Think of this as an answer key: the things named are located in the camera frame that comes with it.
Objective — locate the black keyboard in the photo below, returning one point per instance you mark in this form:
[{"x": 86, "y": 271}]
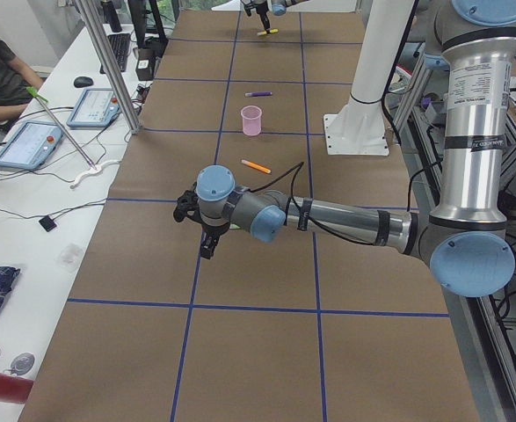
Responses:
[{"x": 120, "y": 45}]

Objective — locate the black box with label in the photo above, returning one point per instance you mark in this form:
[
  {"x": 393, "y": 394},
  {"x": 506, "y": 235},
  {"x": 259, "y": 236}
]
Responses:
[{"x": 146, "y": 64}]

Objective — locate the red cylinder bottle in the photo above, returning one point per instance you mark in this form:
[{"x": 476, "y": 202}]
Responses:
[{"x": 14, "y": 389}]

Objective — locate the metal grabber stick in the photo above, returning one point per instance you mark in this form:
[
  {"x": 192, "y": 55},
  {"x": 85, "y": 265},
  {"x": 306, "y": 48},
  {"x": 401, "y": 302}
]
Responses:
[{"x": 43, "y": 103}]

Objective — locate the purple highlighter pen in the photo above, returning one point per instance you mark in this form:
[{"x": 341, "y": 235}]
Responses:
[{"x": 257, "y": 94}]

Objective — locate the orange highlighter pen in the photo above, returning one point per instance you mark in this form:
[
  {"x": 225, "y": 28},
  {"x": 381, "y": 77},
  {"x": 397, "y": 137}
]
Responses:
[{"x": 255, "y": 166}]

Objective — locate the yellow highlighter pen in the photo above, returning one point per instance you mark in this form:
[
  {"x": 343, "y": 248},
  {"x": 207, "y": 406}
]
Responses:
[{"x": 266, "y": 32}]

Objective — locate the aluminium frame post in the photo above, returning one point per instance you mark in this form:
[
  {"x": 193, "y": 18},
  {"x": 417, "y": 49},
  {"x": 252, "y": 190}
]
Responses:
[{"x": 90, "y": 17}]

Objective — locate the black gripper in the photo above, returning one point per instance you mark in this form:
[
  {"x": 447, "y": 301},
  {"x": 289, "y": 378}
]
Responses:
[
  {"x": 212, "y": 229},
  {"x": 262, "y": 14}
]

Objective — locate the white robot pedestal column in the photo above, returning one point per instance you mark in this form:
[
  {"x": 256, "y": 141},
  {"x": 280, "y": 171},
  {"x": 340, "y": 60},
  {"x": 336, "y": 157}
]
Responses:
[{"x": 358, "y": 129}]

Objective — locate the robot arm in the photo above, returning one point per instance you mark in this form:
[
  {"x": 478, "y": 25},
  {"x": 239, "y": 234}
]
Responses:
[
  {"x": 462, "y": 240},
  {"x": 279, "y": 7}
]

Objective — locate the black computer mouse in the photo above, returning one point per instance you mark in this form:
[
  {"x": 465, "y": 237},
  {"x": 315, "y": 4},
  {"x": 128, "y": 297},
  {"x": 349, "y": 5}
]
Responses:
[{"x": 83, "y": 81}]

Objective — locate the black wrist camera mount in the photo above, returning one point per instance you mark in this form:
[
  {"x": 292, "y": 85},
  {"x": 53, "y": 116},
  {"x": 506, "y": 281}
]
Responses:
[{"x": 187, "y": 206}]

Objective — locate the teach pendant tablet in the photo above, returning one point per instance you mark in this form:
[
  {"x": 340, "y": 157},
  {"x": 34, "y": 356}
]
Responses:
[
  {"x": 95, "y": 108},
  {"x": 30, "y": 146}
]

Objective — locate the far teach pendant tablet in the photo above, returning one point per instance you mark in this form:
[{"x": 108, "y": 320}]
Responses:
[{"x": 95, "y": 108}]

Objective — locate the near teach pendant tablet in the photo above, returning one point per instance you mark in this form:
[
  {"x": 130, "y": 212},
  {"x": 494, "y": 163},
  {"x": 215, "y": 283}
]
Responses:
[{"x": 30, "y": 146}]

